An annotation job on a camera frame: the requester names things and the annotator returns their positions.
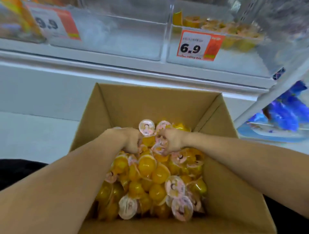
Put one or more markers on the brown cardboard box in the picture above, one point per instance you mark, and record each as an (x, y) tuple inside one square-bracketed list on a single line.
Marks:
[(157, 103)]

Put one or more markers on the person's left hand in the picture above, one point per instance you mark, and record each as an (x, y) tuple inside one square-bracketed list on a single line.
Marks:
[(130, 139)]

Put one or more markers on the person's right hand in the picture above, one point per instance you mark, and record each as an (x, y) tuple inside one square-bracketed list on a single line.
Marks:
[(176, 139)]

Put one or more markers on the orange white price tag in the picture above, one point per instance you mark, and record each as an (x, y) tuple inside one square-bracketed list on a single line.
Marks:
[(193, 47), (48, 23)]

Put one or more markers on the person's left forearm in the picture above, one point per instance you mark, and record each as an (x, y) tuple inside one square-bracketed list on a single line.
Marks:
[(60, 192)]

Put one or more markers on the pile of orange snack packets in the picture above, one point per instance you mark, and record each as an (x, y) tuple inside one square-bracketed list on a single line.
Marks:
[(14, 21)]

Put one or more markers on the person's right forearm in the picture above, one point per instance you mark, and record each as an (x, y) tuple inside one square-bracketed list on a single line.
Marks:
[(253, 166)]

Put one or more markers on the person's black trousers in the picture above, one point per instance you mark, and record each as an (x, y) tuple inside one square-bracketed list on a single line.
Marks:
[(19, 173)]

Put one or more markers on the blue snack bags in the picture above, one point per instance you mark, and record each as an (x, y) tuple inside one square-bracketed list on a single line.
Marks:
[(284, 113)]

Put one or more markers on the cluster of yellow jelly cups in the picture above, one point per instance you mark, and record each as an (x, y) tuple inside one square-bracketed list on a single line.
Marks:
[(193, 22)]

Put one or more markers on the pile of yellow jelly cups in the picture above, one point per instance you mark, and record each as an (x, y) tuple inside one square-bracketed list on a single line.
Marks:
[(147, 166)]

